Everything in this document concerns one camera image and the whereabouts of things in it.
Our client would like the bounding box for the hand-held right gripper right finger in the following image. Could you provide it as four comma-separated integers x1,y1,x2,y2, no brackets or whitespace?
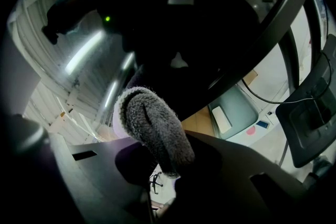
173,131,314,224

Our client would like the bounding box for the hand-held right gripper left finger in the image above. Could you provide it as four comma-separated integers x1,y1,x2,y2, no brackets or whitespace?
49,134,154,224

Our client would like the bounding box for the grey fuzzy cloth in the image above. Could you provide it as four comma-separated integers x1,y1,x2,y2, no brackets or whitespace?
112,86,196,179

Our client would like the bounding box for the black TV screen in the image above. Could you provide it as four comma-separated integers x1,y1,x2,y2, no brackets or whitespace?
7,0,311,145

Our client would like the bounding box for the white rectangular block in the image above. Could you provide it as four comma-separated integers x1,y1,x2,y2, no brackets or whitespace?
212,106,234,134

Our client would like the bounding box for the black office chair base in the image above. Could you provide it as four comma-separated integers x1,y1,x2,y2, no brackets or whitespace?
149,172,164,195

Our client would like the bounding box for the black TV stand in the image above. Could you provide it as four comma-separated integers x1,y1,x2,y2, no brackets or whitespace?
275,0,336,169

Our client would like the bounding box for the black cable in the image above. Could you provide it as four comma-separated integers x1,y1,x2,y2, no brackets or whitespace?
241,51,333,104

